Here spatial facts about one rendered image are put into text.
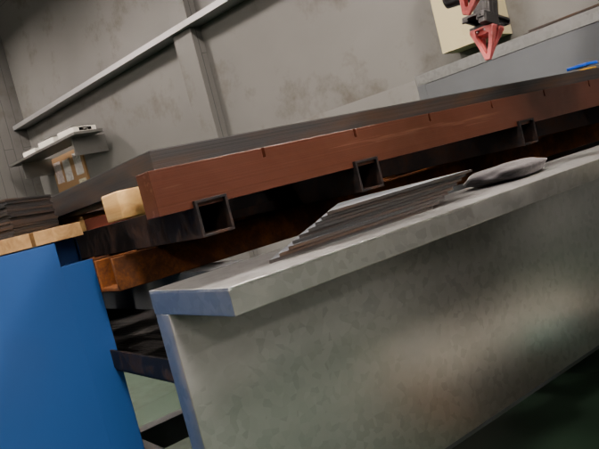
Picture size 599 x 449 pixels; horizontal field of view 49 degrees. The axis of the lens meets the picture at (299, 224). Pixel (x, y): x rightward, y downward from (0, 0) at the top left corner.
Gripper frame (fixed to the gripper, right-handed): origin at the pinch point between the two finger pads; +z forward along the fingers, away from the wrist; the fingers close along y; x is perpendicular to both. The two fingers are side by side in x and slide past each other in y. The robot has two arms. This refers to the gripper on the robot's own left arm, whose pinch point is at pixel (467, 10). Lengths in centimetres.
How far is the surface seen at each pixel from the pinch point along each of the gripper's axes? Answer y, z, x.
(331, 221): 54, 24, 16
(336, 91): -321, 97, -287
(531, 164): 10.1, 22.0, 22.6
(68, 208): 59, 40, -41
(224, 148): 53, 20, -5
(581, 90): -34.8, 15.1, 12.0
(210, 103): -309, 138, -435
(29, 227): 72, 37, -30
